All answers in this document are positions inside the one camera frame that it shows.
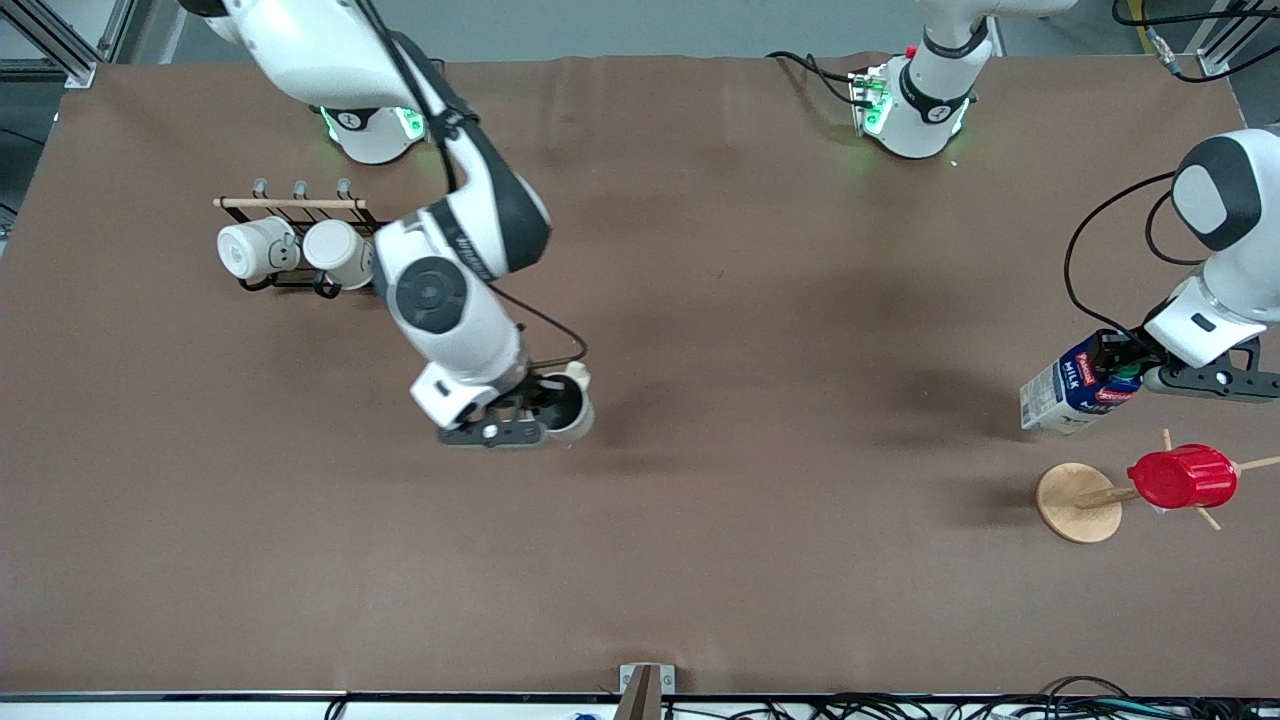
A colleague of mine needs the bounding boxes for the brown table cover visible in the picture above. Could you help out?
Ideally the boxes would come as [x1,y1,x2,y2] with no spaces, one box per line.
[0,52,1280,698]

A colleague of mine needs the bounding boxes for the plain white mug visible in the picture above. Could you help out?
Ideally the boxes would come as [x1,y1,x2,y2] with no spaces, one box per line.
[302,219,376,291]

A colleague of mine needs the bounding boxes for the black cable with metal connector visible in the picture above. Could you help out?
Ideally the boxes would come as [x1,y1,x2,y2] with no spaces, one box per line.
[1112,0,1280,83]

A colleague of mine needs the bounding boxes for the red plastic cup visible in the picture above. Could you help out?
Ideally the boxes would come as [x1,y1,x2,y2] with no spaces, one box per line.
[1127,444,1239,511]

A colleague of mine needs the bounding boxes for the long black left arm cable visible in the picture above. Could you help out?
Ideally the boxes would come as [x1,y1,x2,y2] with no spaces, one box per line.
[1064,170,1179,348]

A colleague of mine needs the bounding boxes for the blue white milk carton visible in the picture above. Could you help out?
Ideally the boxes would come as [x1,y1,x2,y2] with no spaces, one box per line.
[1020,330,1146,436]

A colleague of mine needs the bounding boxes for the black wire mug rack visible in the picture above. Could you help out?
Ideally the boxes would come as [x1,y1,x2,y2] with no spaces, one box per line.
[213,178,391,299]

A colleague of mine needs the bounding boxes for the brown camera post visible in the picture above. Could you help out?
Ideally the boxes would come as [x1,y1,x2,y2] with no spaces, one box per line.
[612,665,663,720]

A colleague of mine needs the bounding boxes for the wooden mug tree stand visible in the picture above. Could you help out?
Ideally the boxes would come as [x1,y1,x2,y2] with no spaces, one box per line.
[1036,428,1280,545]

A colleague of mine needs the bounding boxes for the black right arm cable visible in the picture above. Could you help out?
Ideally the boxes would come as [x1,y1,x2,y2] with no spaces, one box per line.
[350,0,589,369]

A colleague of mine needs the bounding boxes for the white mug with face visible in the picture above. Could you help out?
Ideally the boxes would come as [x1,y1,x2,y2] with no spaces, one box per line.
[217,217,301,282]

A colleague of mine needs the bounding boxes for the short black left arm cable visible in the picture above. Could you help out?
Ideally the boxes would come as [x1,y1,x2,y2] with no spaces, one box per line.
[1145,190,1206,266]

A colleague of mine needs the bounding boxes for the black left base cable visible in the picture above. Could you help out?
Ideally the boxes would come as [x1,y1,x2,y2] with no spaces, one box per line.
[767,50,863,106]

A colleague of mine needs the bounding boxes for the aluminium frame profile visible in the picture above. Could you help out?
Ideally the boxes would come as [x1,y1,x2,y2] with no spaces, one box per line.
[0,0,136,89]
[1190,0,1280,78]

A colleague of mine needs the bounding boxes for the black cable bundle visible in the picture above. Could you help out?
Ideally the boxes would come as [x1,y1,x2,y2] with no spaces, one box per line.
[660,676,1280,720]

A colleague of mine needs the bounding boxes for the grey ceramic mug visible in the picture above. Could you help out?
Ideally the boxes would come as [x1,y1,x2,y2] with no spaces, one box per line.
[528,362,596,444]

